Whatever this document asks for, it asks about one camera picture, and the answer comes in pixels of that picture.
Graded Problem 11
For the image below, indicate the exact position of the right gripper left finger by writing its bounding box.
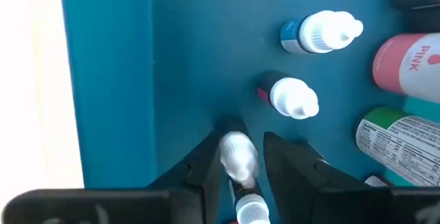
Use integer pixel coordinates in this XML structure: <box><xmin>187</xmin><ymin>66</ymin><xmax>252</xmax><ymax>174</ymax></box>
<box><xmin>147</xmin><ymin>131</ymin><xmax>223</xmax><ymax>224</ymax></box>

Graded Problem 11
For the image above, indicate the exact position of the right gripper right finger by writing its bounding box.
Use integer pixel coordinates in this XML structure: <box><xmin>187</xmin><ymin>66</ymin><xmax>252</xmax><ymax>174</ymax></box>
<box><xmin>263</xmin><ymin>131</ymin><xmax>393</xmax><ymax>224</ymax></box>

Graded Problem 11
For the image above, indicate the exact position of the small black dropper bottle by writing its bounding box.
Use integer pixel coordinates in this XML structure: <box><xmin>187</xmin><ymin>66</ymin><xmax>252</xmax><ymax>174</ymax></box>
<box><xmin>228</xmin><ymin>179</ymin><xmax>272</xmax><ymax>224</ymax></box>
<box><xmin>214</xmin><ymin>117</ymin><xmax>259</xmax><ymax>188</ymax></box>

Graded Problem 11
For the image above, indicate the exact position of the small dropper bottle red label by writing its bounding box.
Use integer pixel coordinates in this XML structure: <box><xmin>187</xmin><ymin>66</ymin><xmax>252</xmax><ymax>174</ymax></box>
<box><xmin>256</xmin><ymin>71</ymin><xmax>320</xmax><ymax>121</ymax></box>

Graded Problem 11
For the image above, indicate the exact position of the large green food coloring bottle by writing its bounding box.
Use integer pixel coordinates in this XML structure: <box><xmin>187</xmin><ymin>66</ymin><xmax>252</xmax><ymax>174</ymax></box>
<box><xmin>355</xmin><ymin>106</ymin><xmax>440</xmax><ymax>188</ymax></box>

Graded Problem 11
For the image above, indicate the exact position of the blue plastic bin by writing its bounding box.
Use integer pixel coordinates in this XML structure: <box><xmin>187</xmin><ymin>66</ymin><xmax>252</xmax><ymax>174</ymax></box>
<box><xmin>58</xmin><ymin>0</ymin><xmax>440</xmax><ymax>224</ymax></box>

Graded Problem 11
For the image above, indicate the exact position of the small dropper bottle blue label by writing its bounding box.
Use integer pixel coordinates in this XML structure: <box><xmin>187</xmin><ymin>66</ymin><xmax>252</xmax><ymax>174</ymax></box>
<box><xmin>280</xmin><ymin>10</ymin><xmax>364</xmax><ymax>55</ymax></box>

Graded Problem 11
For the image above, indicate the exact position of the large pink food coloring bottle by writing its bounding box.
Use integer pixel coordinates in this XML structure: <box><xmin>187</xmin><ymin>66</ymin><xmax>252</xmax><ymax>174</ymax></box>
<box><xmin>372</xmin><ymin>32</ymin><xmax>440</xmax><ymax>104</ymax></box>

